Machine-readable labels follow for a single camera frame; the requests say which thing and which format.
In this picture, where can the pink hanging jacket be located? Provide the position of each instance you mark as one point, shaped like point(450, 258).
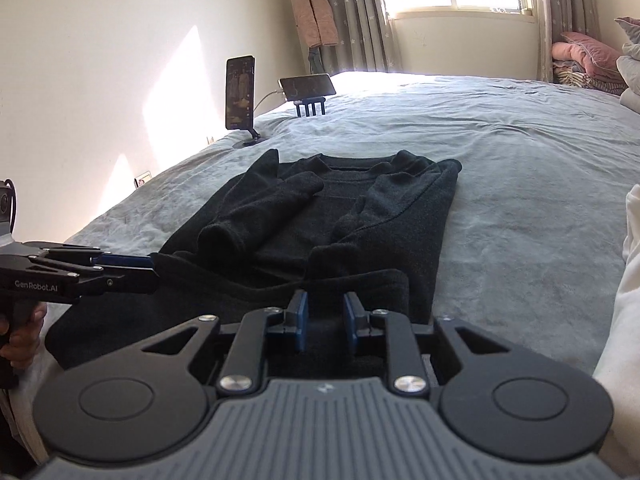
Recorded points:
point(315, 10)

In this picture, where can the grey star curtain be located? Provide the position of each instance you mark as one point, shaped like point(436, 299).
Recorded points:
point(360, 15)
point(555, 10)

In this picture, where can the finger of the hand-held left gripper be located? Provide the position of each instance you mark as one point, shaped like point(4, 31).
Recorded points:
point(120, 260)
point(125, 282)

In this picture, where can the white wall socket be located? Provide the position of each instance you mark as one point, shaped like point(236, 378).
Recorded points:
point(143, 180)

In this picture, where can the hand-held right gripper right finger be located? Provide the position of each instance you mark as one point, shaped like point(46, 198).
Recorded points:
point(349, 320)

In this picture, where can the tablet on small stand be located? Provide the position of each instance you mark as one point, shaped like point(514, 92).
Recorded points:
point(307, 85)

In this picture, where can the round black phone stand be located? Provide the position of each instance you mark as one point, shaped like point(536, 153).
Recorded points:
point(252, 141)

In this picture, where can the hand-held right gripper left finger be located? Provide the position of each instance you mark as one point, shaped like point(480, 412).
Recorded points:
point(301, 320)

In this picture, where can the black sweater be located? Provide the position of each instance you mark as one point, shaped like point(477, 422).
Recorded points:
point(390, 220)

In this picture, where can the chair-shaped black phone stand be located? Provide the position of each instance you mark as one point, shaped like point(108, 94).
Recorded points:
point(310, 105)

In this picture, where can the grey and pink pillow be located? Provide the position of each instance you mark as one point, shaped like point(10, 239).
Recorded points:
point(631, 27)

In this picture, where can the white garment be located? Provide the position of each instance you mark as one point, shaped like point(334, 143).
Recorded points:
point(620, 335)

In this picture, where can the folded beige blankets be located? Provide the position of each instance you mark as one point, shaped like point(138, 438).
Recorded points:
point(631, 62)

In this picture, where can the person's left hand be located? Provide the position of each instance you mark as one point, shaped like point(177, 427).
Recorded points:
point(30, 345)

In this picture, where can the grey hanging cloth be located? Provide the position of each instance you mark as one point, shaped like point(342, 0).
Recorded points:
point(314, 60)

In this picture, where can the black smartphone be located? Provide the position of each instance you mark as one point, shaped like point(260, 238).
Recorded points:
point(240, 92)

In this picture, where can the bed with grey sheet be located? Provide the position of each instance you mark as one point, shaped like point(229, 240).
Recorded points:
point(500, 160)

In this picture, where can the stack of striped folded blankets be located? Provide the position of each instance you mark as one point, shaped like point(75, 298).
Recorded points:
point(585, 80)

